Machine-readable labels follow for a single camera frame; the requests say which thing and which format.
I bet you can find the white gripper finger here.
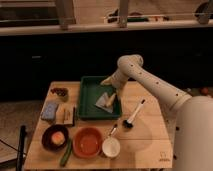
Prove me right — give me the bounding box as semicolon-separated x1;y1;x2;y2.
100;77;112;86
115;89;121;99

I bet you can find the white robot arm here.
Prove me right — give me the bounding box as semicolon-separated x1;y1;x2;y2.
101;54;213;171

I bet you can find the grey cloth in tray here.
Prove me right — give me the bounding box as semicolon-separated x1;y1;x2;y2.
95;93;113;113

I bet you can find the green plastic tray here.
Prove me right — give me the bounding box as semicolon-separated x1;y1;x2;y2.
77;76;122;120

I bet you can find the black dish brush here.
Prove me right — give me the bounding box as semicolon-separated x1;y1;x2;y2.
123;99;145;129

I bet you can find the bunch of dark grapes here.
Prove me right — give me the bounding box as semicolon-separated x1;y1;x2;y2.
51;88;68;97

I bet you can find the small white cup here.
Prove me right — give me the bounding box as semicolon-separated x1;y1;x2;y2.
102;137;121;158

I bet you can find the wooden block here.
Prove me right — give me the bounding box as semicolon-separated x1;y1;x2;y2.
56;107;75;126

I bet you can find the orange bowl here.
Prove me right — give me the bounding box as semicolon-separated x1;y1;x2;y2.
73;127;103;158

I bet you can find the blue sponge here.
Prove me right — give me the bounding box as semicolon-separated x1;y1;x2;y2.
41;101;58;121

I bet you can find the green cucumber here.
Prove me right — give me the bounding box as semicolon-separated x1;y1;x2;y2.
60;139;72;167

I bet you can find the peach fruit in bowl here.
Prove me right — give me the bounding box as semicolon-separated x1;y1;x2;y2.
51;131;65;145

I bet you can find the dark red bowl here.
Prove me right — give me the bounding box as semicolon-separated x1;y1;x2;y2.
42;124;68;151

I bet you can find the black pole on left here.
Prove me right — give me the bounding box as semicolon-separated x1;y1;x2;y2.
16;125;27;171

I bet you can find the small brush with handle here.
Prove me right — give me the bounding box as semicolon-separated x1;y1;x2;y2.
108;124;118;137

